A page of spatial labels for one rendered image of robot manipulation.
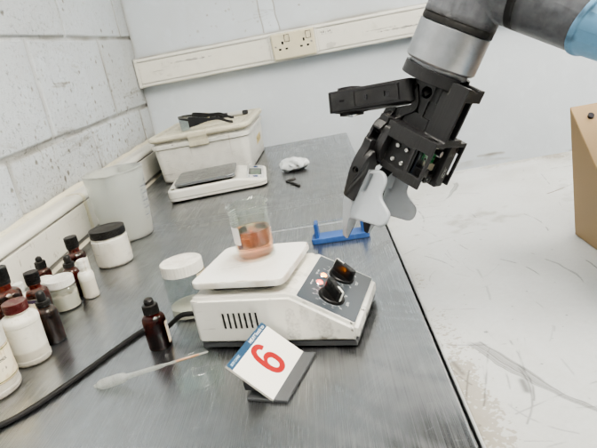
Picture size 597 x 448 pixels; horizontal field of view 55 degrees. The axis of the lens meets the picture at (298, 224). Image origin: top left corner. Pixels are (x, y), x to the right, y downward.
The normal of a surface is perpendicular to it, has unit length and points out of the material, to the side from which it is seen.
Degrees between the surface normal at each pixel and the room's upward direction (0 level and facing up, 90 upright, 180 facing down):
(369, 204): 71
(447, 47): 91
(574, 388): 0
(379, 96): 79
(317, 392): 0
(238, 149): 93
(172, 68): 90
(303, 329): 90
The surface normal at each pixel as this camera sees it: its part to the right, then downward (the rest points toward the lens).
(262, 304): -0.28, 0.33
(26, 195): 0.98, -0.17
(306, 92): -0.01, 0.30
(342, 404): -0.18, -0.94
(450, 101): -0.66, 0.12
